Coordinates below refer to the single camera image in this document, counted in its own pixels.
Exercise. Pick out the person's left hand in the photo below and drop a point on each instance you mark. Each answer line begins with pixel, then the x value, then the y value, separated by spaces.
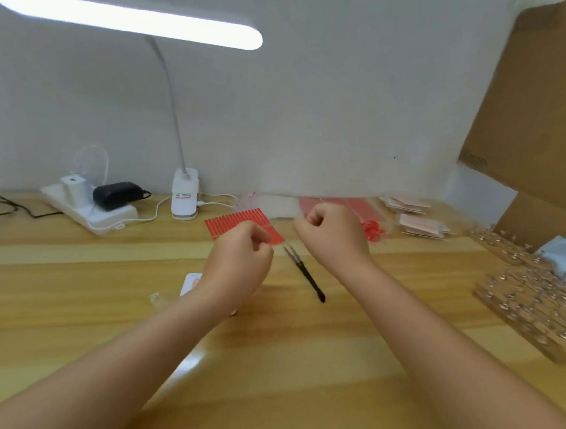
pixel 234 267

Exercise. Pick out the person's right hand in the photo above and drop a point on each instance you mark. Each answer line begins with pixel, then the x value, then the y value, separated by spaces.
pixel 340 239

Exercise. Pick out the person's right fingers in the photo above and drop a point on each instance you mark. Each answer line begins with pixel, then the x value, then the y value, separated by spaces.
pixel 314 215

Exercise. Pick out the person's left fingers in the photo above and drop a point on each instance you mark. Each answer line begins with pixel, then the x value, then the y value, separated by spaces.
pixel 262 244

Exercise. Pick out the person's left forearm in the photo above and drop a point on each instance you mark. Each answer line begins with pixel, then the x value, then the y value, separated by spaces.
pixel 116 370

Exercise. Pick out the person's right forearm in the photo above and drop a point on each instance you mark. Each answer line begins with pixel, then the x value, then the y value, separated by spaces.
pixel 451 379

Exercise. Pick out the red strip sticker sheet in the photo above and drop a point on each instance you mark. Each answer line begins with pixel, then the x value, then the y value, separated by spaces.
pixel 238 218

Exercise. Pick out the small clear plastic bag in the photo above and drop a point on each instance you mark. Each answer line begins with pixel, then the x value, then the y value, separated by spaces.
pixel 246 201

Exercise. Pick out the black tweezers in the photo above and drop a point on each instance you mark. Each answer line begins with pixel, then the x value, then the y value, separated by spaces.
pixel 305 273

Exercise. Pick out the red sheet in clear bag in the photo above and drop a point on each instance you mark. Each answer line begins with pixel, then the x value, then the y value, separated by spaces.
pixel 367 214

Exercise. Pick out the white pink card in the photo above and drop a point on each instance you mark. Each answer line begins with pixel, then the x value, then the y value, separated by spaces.
pixel 189 283

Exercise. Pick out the stack of pink card packets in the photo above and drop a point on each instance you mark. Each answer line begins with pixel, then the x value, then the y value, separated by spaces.
pixel 423 225
pixel 405 204

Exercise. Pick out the small clear plastic piece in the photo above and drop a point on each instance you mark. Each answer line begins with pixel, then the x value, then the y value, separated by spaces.
pixel 155 298

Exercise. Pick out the black power adapter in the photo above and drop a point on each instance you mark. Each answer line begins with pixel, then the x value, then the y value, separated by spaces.
pixel 115 195

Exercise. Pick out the white power strip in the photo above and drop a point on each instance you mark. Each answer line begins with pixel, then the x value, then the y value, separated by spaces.
pixel 83 214

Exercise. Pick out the small rack of metal clips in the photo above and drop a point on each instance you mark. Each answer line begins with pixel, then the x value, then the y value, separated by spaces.
pixel 500 241

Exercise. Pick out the white charger plug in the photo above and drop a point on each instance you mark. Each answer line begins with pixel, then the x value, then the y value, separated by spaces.
pixel 75 189

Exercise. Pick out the small brown cardboard sheet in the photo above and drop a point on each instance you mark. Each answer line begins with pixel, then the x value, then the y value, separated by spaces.
pixel 544 222

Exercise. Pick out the large rack of metal clips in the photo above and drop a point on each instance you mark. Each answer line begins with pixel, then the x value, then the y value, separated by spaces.
pixel 534 308

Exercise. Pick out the white desk lamp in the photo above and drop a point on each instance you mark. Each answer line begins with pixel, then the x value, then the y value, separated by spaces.
pixel 132 20

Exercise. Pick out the large brown cardboard sheet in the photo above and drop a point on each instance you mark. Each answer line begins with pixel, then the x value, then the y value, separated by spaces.
pixel 554 107

